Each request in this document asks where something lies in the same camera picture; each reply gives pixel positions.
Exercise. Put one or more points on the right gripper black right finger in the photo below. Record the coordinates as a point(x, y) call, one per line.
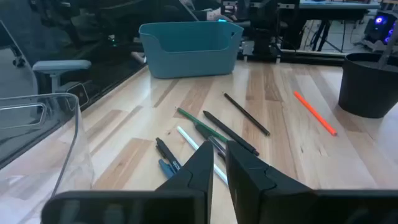
point(267, 202)

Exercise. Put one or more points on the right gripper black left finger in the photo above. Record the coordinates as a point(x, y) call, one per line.
point(186, 205)

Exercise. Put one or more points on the blue pen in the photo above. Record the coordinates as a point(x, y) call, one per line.
point(166, 169)

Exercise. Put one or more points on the white pencil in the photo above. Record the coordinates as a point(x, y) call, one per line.
point(186, 137)

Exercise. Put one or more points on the dark pen with clear barrel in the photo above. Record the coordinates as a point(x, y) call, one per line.
point(205, 133)

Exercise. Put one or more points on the matte black pen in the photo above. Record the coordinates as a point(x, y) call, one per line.
point(230, 132)

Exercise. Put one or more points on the green pencil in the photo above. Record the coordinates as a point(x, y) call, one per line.
point(192, 119)

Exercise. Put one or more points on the thin black pencil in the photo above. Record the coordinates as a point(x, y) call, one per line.
point(247, 114)

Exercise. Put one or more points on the orange pencil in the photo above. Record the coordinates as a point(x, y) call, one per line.
point(315, 113)

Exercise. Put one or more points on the teal plastic bin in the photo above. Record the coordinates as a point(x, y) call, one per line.
point(186, 62)

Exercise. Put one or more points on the green plant in black pot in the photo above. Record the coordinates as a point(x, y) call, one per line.
point(363, 90)

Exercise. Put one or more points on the clear plastic bin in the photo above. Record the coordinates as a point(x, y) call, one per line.
point(31, 174)

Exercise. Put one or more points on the office chair with grey armrest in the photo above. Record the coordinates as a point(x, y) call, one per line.
point(62, 65)

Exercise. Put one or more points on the person's hand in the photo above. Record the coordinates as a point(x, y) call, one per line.
point(217, 15)

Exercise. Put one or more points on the dark computer desk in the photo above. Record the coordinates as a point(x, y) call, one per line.
point(335, 12)

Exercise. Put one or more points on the computer tower with purple lights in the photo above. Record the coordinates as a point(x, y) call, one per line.
point(379, 28)

